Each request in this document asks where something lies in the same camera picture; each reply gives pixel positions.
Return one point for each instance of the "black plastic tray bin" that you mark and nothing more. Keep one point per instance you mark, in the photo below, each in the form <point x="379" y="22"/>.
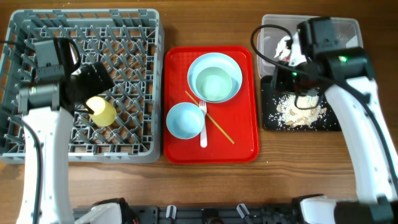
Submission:
<point x="268" y="95"/>

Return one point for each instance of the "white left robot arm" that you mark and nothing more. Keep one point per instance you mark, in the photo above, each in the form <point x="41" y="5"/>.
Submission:
<point x="48" y="108"/>

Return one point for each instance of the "yellow plastic cup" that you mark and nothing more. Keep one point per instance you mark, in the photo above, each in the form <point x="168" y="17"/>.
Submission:
<point x="104" y="113"/>

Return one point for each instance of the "grey dishwasher rack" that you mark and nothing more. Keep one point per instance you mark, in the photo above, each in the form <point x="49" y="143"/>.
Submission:
<point x="130" y="44"/>

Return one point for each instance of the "light blue plate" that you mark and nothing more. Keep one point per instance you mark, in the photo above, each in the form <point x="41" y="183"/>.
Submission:
<point x="215" y="59"/>

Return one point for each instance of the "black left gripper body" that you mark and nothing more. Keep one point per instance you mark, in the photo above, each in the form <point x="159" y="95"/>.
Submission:
<point x="92" y="83"/>

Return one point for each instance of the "light blue saucer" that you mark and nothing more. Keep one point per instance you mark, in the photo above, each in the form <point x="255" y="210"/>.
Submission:
<point x="185" y="120"/>

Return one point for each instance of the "green bowl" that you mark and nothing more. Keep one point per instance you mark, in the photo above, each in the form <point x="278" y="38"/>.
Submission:
<point x="213" y="84"/>

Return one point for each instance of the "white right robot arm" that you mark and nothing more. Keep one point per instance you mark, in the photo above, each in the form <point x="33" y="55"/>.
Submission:
<point x="346" y="78"/>

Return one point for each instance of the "clear plastic bin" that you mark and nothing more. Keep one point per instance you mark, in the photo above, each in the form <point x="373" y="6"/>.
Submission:
<point x="347" y="31"/>

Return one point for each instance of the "red plastic tray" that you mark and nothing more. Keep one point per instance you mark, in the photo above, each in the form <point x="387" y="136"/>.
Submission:
<point x="237" y="116"/>

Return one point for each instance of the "white plastic fork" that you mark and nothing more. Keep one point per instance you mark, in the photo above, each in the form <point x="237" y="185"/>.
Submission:
<point x="203" y="134"/>

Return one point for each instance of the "wooden chopstick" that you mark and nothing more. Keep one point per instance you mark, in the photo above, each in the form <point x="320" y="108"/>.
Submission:
<point x="211" y="119"/>

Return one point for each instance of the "rice food scraps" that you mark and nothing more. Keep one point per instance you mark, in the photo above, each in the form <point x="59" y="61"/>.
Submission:
<point x="287" y="115"/>

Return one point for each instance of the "white napkin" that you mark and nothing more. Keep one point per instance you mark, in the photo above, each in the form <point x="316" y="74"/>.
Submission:
<point x="281" y="50"/>

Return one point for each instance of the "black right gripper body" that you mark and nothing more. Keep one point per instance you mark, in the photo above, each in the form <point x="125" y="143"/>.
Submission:
<point x="291" y="81"/>

